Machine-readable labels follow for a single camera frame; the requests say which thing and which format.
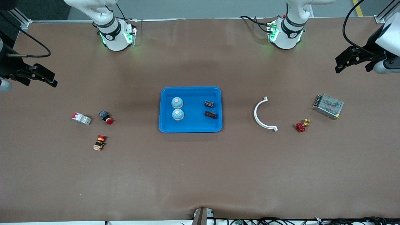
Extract metal mesh power supply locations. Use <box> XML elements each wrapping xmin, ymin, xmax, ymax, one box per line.
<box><xmin>312</xmin><ymin>93</ymin><xmax>344</xmax><ymax>120</ymax></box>

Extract white red circuit breaker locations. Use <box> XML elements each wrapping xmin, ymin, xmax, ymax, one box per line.
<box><xmin>72</xmin><ymin>112</ymin><xmax>92</xmax><ymax>125</ymax></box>

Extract red mushroom push button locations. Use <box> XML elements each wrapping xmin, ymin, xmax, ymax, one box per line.
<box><xmin>99</xmin><ymin>110</ymin><xmax>114</xmax><ymax>125</ymax></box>

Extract blue plastic tray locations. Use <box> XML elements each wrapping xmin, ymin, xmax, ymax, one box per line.
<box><xmin>159</xmin><ymin>86</ymin><xmax>223</xmax><ymax>133</ymax></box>

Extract brown table mat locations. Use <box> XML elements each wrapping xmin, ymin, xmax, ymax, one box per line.
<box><xmin>0</xmin><ymin>17</ymin><xmax>400</xmax><ymax>223</ymax></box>

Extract black camera cable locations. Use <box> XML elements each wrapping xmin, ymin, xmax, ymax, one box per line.
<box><xmin>0</xmin><ymin>12</ymin><xmax>52</xmax><ymax>58</ymax></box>
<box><xmin>342</xmin><ymin>0</ymin><xmax>380</xmax><ymax>57</ymax></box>

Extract aluminium frame profile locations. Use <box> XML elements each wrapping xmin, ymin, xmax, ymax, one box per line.
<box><xmin>374</xmin><ymin>0</ymin><xmax>400</xmax><ymax>24</ymax></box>
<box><xmin>9</xmin><ymin>8</ymin><xmax>32</xmax><ymax>31</ymax></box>

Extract brass valve red handle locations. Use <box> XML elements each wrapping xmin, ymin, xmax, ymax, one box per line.
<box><xmin>296</xmin><ymin>118</ymin><xmax>311</xmax><ymax>133</ymax></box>

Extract red orange button switch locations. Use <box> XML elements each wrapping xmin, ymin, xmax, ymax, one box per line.
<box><xmin>93</xmin><ymin>135</ymin><xmax>108</xmax><ymax>151</ymax></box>

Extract black arm base cables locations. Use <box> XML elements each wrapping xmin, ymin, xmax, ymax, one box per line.
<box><xmin>116</xmin><ymin>3</ymin><xmax>139</xmax><ymax>22</ymax></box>
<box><xmin>240</xmin><ymin>15</ymin><xmax>275</xmax><ymax>34</ymax></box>

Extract white curved plastic bracket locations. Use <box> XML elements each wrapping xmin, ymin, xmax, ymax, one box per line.
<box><xmin>254</xmin><ymin>96</ymin><xmax>278</xmax><ymax>132</ymax></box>

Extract black cable bundle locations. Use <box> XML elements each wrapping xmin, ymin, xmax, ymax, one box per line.
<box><xmin>214</xmin><ymin>217</ymin><xmax>389</xmax><ymax>225</ymax></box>

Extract grey metal stand bracket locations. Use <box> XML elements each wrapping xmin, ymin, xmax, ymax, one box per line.
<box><xmin>192</xmin><ymin>207</ymin><xmax>214</xmax><ymax>225</ymax></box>

